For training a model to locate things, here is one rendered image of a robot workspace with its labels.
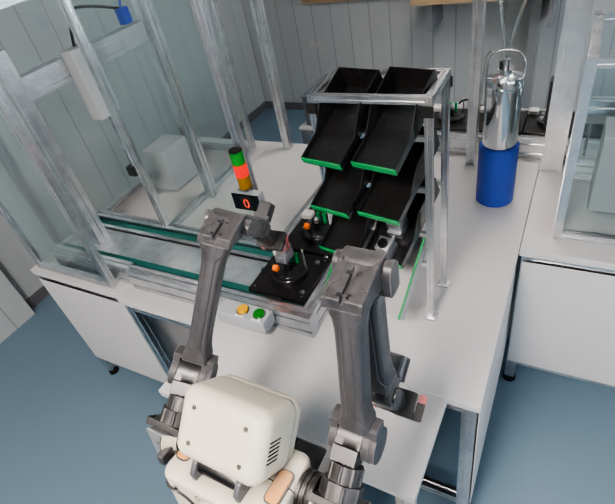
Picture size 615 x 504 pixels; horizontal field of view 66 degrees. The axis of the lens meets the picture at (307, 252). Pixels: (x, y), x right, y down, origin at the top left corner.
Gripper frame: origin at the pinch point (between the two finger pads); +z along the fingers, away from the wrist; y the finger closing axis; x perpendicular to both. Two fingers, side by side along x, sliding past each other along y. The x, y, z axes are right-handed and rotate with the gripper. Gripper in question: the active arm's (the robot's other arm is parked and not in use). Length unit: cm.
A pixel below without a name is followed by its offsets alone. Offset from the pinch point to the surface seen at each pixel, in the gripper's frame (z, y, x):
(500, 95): 21, -61, -74
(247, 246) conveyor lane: 19.2, 28.4, -1.9
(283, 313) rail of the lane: 2.3, -6.2, 23.3
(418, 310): 24, -47, 10
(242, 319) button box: -1.8, 7.0, 28.9
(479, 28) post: 28, -47, -110
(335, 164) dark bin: -40, -33, -15
